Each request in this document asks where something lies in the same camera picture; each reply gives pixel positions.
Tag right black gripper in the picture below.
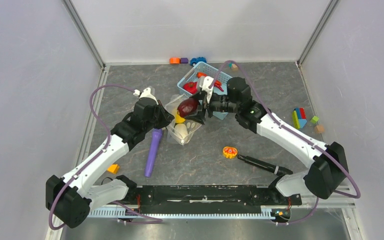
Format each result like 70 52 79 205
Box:
185 89 240 125

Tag dark red toy onion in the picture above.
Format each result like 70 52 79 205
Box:
177 98 199 118

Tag yellow toy pear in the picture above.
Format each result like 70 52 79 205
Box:
173 112 186 124

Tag white toy egg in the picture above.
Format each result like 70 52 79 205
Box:
174 123 189 139

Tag clear dotted zip top bag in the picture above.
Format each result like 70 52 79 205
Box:
164 94 202 146

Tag light blue plastic basket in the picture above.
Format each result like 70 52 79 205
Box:
175 61 237 124

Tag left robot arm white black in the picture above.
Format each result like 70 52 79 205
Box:
45 97 175 230

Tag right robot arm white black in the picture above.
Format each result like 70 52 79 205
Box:
177 76 349 204

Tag purple toy microphone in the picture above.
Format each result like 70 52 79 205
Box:
144 128 163 178

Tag red toy tomato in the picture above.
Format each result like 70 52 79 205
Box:
182 81 198 95

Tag red toy chili pepper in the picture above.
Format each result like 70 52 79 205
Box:
213 80 224 92

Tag orange toy carrot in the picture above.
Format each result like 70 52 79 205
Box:
196 72 208 78

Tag blue toy car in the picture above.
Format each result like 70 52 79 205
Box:
189 56 207 67

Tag purple block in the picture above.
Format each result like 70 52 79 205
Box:
180 57 189 64

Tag teal and tan cubes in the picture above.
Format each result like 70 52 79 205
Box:
229 63 239 72

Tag orange round toy slice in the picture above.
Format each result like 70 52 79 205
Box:
222 146 238 159

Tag orange cylinder block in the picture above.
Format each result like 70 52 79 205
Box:
169 57 181 65

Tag orange wedge block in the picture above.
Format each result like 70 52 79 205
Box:
107 164 120 175

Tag multicolour block stack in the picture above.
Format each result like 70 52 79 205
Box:
292 107 308 130

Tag black marker pen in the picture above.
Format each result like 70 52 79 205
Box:
237 154 293 177

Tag green cube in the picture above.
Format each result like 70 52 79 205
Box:
310 116 320 124

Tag tan wooden cube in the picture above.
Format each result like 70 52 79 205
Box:
314 124 325 134

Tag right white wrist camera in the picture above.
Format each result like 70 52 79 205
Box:
197 76 215 102

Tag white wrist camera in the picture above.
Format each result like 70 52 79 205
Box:
197 76 215 102
133 86 158 104

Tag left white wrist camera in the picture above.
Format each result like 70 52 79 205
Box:
133 86 158 104

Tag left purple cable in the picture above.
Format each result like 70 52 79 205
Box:
47 84 138 231

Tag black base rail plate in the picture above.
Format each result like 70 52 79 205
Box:
121 185 302 215

